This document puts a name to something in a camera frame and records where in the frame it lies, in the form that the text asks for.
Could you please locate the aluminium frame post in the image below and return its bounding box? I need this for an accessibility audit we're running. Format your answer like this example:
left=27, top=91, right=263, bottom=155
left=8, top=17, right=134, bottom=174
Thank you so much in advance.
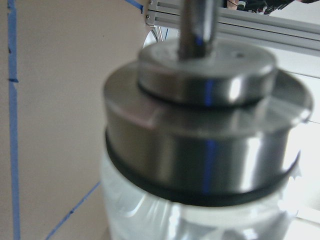
left=145, top=0, right=320, bottom=56

